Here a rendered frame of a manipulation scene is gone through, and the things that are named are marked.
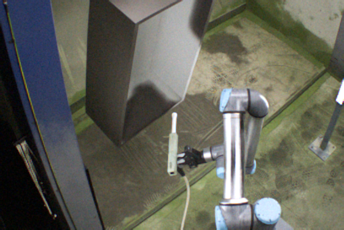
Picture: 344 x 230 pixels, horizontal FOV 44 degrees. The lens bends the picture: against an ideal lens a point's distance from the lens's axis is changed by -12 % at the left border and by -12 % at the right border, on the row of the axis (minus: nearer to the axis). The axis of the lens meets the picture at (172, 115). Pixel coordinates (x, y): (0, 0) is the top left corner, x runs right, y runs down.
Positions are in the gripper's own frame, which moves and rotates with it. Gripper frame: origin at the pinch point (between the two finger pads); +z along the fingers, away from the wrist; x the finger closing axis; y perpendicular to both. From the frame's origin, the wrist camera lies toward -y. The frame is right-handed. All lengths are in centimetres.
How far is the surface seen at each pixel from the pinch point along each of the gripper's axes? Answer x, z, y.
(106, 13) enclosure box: 3, -10, -112
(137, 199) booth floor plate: 0, 40, 34
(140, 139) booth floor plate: 54, 39, 31
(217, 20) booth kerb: 190, -26, 39
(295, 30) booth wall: 173, -100, 61
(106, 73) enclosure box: 9, 10, -72
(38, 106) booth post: -77, -6, -133
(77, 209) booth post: -71, 22, -62
